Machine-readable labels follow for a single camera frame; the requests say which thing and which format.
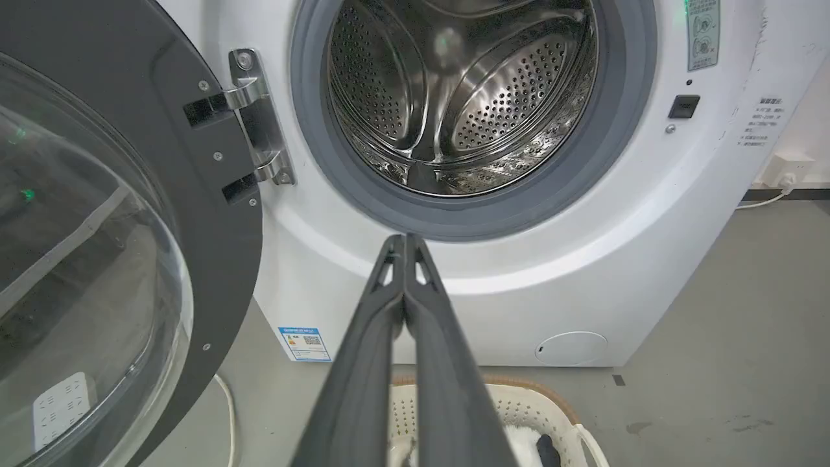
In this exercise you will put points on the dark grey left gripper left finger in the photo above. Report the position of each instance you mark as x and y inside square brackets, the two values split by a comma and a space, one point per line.
[353, 395]

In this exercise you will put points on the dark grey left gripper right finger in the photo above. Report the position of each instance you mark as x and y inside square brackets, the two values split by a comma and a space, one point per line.
[447, 395]

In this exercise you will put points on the white front-load washing machine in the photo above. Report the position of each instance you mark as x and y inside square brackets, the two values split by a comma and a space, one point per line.
[622, 214]

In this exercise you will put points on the dark grey washing machine door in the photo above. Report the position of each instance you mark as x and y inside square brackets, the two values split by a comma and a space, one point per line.
[97, 214]

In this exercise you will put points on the blue energy label sticker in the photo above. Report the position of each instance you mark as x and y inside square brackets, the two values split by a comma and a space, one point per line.
[305, 344]

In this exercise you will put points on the white plastic laundry basket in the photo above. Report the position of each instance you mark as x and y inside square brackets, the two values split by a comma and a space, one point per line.
[525, 415]

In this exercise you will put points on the metal door hinge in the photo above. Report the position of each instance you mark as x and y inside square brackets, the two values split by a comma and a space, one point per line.
[259, 117]

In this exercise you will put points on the grey warning label sticker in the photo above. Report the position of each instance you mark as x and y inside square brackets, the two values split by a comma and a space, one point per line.
[703, 34]

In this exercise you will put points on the white wall power socket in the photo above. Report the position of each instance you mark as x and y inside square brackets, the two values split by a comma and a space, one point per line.
[786, 170]

